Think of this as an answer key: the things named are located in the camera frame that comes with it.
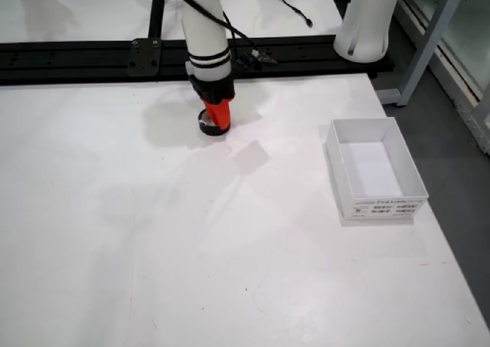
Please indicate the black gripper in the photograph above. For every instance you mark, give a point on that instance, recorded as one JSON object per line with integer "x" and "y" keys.
{"x": 212, "y": 90}

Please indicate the black tape roll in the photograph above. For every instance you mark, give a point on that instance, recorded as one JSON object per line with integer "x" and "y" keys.
{"x": 208, "y": 131}

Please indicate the white arm carrying red gripper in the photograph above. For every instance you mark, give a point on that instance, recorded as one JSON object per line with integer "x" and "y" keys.
{"x": 204, "y": 17}

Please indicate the white rectangular bin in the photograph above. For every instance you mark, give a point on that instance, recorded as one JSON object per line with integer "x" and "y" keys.
{"x": 377, "y": 167}

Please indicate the black bracket plate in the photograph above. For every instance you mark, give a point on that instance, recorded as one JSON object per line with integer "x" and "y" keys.
{"x": 143, "y": 57}

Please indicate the black upright post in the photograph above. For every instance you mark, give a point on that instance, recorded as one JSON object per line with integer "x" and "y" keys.
{"x": 157, "y": 10}

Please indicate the black aluminium rail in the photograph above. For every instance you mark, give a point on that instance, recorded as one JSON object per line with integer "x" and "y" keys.
{"x": 76, "y": 59}

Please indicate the grey glass partition frame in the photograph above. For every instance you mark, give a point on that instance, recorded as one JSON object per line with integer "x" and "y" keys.
{"x": 432, "y": 40}

